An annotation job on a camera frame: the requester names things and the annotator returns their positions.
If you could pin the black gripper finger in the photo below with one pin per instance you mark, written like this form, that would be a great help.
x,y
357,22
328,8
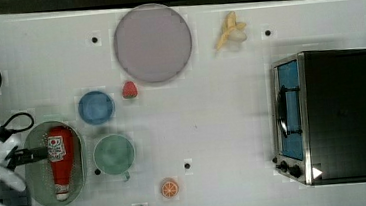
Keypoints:
x,y
37,154

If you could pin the black toaster oven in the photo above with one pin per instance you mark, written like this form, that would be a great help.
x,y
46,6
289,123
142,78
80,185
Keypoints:
x,y
319,103

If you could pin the toy orange half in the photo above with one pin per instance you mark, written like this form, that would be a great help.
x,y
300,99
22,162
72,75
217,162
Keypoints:
x,y
169,188

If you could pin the green cup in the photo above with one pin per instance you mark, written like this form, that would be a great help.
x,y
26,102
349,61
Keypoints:
x,y
114,155

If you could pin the red felt ketchup bottle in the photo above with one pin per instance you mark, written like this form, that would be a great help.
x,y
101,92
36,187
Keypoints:
x,y
61,154

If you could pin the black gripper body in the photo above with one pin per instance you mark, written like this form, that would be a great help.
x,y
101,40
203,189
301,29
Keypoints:
x,y
17,157

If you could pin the red toy strawberry near plate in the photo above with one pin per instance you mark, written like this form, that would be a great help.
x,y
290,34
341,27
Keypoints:
x,y
129,90

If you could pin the green oval strainer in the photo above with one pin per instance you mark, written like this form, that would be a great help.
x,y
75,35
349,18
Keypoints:
x,y
39,176

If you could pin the blue bowl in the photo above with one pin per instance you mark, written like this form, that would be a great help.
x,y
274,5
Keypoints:
x,y
96,107

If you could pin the peeled toy banana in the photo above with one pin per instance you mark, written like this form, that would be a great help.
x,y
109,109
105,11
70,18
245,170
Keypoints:
x,y
232,30

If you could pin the grey round plate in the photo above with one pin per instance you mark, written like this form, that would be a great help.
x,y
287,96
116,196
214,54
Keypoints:
x,y
152,43

